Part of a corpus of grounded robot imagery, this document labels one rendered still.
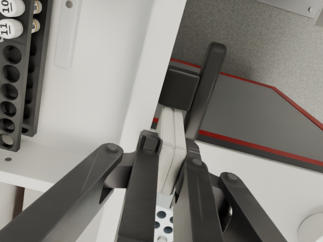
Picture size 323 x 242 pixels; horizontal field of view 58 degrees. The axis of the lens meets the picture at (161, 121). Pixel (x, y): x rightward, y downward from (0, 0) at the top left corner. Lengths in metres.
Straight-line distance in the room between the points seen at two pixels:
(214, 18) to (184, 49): 0.15
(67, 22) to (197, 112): 0.14
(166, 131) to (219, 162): 0.24
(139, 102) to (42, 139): 0.16
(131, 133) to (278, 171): 0.27
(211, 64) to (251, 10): 0.95
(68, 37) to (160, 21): 0.12
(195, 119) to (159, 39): 0.06
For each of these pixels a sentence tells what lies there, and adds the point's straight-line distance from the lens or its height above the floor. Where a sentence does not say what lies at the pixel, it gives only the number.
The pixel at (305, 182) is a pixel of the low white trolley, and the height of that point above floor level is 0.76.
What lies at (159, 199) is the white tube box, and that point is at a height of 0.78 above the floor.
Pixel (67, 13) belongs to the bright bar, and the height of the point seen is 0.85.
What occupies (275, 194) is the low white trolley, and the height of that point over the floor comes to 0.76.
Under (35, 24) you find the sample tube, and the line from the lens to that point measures 0.25.
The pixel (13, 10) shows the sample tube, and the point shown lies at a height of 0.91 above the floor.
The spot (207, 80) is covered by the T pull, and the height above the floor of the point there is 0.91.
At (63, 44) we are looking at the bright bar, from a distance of 0.28.
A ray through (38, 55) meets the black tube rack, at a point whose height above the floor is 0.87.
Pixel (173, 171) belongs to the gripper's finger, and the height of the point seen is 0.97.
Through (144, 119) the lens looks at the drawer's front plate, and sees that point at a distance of 0.19.
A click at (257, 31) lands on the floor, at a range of 1.15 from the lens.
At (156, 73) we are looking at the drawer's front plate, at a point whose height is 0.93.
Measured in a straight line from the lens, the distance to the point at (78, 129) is 0.31.
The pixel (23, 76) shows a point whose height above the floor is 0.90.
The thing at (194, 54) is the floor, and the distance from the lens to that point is 1.12.
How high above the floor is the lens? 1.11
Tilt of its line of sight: 68 degrees down
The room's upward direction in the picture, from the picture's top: 176 degrees counter-clockwise
